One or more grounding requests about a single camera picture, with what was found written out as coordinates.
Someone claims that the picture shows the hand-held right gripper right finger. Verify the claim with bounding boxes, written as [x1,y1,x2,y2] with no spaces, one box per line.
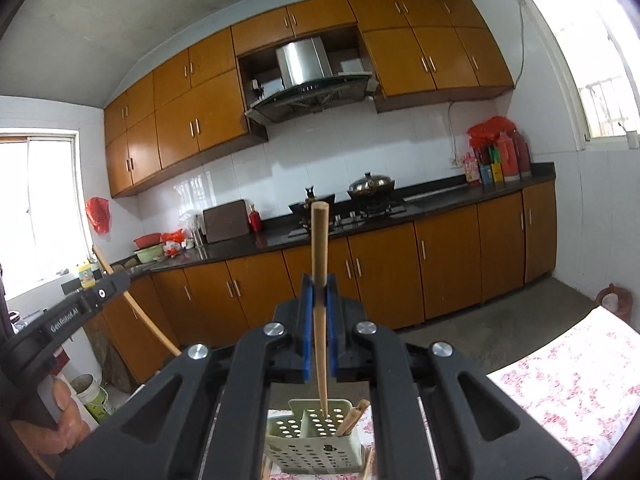
[326,276,584,480]

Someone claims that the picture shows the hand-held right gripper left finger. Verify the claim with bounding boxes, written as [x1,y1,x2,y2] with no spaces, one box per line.
[55,273,319,480]

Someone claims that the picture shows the green perforated utensil holder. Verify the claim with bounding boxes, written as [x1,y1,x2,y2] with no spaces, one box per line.
[263,398,366,476]

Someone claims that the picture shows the person's left hand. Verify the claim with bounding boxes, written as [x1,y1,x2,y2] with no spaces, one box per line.
[10,377,99,461]

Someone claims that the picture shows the dark stone slab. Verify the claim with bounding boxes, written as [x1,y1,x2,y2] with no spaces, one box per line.
[82,310,136,393]

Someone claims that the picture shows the white paint bucket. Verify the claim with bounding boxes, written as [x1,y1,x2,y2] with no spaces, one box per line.
[70,374,116,423]

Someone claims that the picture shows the red hanging plastic bag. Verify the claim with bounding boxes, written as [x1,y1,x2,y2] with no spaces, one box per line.
[85,197,111,235]

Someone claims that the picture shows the red and white plastic bag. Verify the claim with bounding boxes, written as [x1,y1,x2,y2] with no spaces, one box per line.
[161,229,187,256]

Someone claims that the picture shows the sliding window over sink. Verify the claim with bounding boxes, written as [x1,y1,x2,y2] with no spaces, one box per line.
[0,130,81,301]

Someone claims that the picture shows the black kitchen countertop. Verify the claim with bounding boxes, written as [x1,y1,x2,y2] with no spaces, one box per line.
[107,161,557,273]

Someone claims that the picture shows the wooden base cabinets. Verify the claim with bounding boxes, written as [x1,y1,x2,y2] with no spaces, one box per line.
[82,180,558,386]

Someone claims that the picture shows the dark wooden cutting board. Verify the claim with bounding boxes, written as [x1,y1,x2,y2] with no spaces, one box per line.
[202,199,251,244]

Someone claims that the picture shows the black wok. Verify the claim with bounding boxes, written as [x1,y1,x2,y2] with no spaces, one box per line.
[288,186,337,217]

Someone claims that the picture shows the gas stove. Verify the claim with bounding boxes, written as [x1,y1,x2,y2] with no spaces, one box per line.
[287,200,407,238]

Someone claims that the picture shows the dark pot with lid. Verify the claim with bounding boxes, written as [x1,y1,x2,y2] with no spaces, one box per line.
[347,172,396,201]

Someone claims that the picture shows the pink floral tablecloth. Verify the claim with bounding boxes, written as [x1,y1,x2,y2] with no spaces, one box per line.
[265,307,640,480]

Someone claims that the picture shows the brown clay pot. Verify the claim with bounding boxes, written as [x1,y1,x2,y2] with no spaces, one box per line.
[595,284,634,319]

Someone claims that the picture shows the red plastic bottle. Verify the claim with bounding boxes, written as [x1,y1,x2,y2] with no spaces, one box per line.
[495,131,518,181]

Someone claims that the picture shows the red plastic bag over bottles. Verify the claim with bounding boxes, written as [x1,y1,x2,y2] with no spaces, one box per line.
[467,116,516,149]

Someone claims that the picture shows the steel range hood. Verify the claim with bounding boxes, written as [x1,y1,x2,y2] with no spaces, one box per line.
[244,35,378,125]

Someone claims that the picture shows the barred window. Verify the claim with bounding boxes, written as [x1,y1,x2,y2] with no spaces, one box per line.
[505,0,640,148]

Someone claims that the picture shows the wooden wall cabinets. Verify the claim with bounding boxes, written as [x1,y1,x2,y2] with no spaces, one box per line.
[104,0,515,198]

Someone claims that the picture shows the wall cable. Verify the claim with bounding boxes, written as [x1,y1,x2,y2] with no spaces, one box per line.
[447,0,526,166]

